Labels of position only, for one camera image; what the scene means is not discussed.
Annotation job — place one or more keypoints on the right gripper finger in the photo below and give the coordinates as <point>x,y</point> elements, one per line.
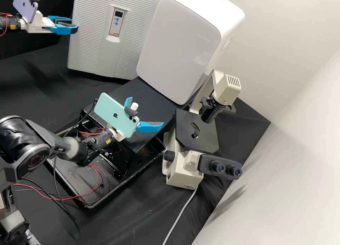
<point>127,100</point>
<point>150,127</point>

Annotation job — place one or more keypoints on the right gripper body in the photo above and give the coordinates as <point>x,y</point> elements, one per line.
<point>118,136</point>

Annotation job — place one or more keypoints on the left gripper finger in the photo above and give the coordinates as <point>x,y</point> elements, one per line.
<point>57,18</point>
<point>63,30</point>

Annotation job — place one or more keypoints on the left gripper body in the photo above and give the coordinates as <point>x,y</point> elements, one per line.
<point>38,24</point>

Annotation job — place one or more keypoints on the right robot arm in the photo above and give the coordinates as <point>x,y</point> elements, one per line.
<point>32,146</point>

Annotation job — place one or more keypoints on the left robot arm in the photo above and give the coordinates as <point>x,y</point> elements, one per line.
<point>12,23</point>

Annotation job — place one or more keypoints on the cream microscope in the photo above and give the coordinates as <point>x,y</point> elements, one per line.
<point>178,173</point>

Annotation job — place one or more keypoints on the black tray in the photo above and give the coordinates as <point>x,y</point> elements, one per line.
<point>74,181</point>

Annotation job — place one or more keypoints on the white box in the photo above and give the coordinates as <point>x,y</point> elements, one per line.
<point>180,43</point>

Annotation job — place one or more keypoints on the right wrist camera phone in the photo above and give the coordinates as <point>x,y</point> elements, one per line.
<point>111,115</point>

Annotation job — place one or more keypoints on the wrist camera phone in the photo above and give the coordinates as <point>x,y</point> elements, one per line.
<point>22,3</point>
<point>111,115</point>

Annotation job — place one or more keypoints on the left wrist camera phone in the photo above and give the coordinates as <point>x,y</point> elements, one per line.
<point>22,3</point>

